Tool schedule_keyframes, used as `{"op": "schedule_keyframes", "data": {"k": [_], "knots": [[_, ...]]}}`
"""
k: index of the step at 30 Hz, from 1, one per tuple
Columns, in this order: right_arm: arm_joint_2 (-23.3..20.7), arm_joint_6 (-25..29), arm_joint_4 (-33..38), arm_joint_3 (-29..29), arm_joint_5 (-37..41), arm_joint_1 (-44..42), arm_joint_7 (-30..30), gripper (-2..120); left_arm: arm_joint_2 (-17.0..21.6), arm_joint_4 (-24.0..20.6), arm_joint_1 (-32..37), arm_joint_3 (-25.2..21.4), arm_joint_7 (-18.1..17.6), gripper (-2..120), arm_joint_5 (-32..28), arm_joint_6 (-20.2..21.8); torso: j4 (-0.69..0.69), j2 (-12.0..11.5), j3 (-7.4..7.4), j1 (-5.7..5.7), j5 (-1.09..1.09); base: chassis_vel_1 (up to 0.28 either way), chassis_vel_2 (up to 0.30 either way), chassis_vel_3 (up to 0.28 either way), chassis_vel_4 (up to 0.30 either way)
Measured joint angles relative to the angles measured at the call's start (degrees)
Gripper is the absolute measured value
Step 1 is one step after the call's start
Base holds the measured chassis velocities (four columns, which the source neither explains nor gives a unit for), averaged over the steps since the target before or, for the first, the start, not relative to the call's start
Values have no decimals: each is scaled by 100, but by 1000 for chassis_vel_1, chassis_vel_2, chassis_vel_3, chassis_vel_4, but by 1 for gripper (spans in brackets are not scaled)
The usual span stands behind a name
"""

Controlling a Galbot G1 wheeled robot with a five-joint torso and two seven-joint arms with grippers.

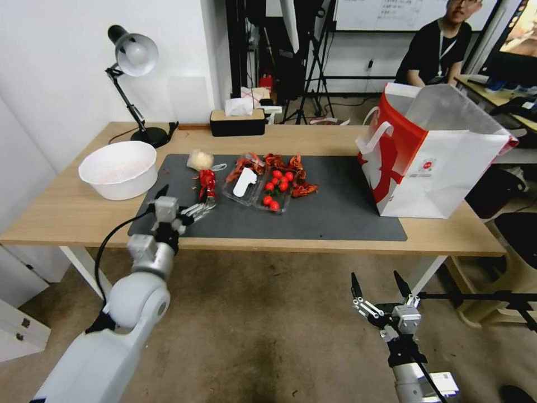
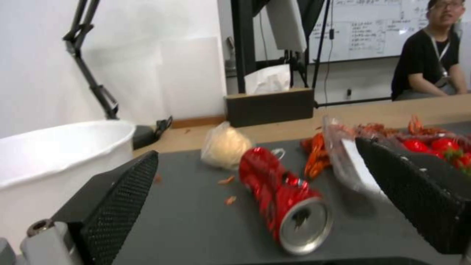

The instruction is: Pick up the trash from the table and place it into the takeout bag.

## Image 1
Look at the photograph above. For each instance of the black desk lamp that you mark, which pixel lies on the black desk lamp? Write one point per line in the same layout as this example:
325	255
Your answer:
136	52

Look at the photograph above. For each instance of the dark grey table mat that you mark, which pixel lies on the dark grey table mat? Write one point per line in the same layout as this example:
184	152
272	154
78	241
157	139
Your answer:
335	210

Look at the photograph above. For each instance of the wooden table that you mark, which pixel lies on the wooden table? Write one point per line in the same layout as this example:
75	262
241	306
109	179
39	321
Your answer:
335	138

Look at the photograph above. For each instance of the black tissue box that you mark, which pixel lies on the black tissue box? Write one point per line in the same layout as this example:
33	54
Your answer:
237	124

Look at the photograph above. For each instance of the clear disposable takeout box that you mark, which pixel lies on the clear disposable takeout box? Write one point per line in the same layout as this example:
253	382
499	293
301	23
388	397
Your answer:
256	189

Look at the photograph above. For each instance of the white plastic bowl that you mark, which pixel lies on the white plastic bowl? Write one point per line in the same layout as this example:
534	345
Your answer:
119	170

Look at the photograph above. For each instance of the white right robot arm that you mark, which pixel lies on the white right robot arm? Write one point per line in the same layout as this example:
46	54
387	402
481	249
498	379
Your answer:
423	382

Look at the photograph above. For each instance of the white tissue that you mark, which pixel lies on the white tissue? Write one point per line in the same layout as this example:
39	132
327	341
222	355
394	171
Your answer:
239	107

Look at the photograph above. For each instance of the wooden background desk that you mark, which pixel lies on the wooden background desk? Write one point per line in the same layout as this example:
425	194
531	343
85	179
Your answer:
499	94

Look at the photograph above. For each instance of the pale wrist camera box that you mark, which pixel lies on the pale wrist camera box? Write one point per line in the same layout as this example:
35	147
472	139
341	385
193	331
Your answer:
406	319
166	209

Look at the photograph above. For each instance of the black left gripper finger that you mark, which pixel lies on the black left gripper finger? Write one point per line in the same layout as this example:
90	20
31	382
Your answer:
197	211
158	196

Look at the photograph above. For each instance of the black camera tripod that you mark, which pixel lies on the black camera tripod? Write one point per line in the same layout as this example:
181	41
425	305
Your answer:
312	63

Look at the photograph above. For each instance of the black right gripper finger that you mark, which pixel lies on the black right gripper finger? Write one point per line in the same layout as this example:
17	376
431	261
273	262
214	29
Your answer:
409	299
366	308

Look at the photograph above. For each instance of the clear bag of rice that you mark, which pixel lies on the clear bag of rice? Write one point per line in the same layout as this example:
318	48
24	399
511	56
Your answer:
199	159

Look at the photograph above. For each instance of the black monitor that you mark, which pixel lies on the black monitor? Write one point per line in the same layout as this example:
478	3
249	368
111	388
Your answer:
518	46

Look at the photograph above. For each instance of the red and white delivery bag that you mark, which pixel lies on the red and white delivery bag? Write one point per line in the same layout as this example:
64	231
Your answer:
419	168

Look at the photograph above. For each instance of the person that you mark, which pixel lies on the person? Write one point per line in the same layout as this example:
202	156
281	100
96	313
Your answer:
436	50

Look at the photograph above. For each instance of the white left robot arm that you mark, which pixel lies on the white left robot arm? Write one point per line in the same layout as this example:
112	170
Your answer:
105	336

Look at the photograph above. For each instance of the black backpack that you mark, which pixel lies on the black backpack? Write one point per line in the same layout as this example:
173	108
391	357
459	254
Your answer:
497	191

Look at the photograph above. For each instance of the black office chair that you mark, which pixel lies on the black office chair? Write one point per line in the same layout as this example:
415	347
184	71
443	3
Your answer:
518	235

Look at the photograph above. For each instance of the black lamp plug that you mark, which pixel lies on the black lamp plug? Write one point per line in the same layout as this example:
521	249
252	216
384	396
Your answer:
172	129

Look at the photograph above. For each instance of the red crayfish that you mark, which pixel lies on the red crayfish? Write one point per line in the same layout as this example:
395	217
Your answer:
304	191
296	161
273	160
242	167
207	181
300	176

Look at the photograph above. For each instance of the whiteboard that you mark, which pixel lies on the whiteboard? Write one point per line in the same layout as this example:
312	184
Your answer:
402	14

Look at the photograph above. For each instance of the beige plastic stool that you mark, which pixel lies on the beige plastic stool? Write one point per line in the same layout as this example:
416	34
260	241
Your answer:
491	289

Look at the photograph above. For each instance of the black tripod boom pole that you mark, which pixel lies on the black tripod boom pole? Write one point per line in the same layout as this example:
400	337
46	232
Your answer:
495	299

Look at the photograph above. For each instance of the white cabinet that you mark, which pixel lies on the white cabinet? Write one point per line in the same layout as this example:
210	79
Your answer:
21	302

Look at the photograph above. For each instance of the red cherry tomato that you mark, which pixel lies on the red cherry tomato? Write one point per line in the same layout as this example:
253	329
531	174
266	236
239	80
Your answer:
277	174
289	176
269	186
274	205
284	186
267	200

